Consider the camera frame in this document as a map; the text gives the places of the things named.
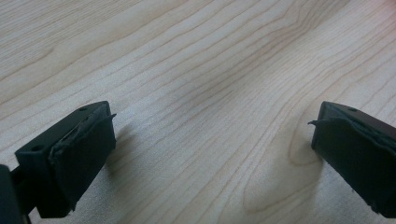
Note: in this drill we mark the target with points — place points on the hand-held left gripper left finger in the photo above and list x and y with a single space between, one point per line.
71 155

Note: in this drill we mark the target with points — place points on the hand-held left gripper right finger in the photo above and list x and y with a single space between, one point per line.
358 149

